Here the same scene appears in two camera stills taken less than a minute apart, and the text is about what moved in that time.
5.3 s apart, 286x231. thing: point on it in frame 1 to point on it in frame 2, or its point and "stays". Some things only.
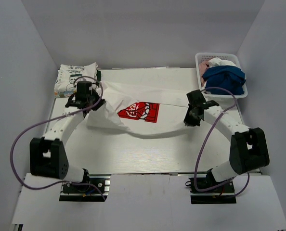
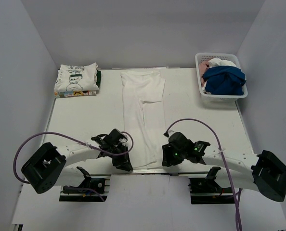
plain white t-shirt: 217,61 stays
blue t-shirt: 231,78 stays
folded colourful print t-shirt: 64,94 stays
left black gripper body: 94,98 to 119,148
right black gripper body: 190,119 to 178,156
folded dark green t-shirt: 98,75 stays
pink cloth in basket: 202,67 stays
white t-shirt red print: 139,110 to 143,116
